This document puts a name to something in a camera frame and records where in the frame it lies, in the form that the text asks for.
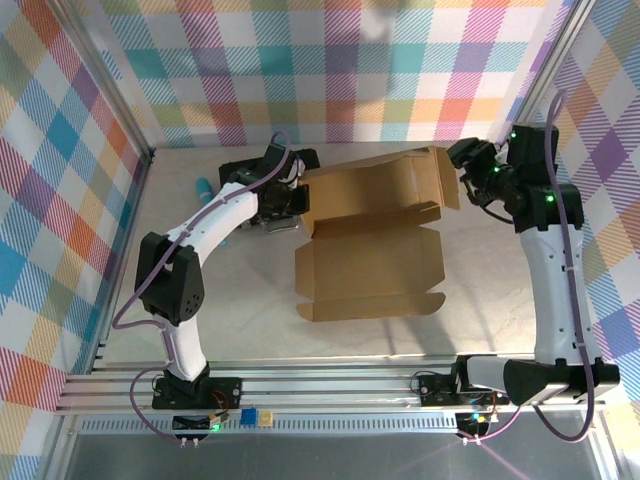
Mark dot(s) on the brown cardboard box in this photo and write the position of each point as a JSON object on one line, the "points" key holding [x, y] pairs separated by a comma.
{"points": [[370, 270]]}

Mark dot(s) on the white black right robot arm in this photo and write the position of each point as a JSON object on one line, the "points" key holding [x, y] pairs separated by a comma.
{"points": [[555, 290]]}

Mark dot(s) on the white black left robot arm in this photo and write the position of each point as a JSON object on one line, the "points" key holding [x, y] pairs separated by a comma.
{"points": [[215, 215]]}

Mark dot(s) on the teal cylinder tube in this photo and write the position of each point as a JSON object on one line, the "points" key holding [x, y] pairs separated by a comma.
{"points": [[202, 189]]}

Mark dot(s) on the small yellow block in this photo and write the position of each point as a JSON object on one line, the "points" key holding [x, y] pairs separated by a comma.
{"points": [[266, 418]]}

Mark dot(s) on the small blue block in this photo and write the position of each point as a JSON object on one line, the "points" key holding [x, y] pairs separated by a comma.
{"points": [[248, 417]]}

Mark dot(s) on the controller board with green light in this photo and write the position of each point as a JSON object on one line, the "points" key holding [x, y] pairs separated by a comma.
{"points": [[470, 427], [192, 425]]}

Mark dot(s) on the aluminium frame post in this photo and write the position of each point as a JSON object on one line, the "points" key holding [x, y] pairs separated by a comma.
{"points": [[109, 82], [545, 75]]}

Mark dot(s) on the aluminium floor rail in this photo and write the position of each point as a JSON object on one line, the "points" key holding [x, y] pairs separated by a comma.
{"points": [[126, 250]]}

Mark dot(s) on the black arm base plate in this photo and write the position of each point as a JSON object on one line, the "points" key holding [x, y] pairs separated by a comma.
{"points": [[227, 389], [432, 387]]}

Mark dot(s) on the aluminium rail beam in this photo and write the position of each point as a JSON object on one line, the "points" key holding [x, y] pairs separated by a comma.
{"points": [[325, 387]]}

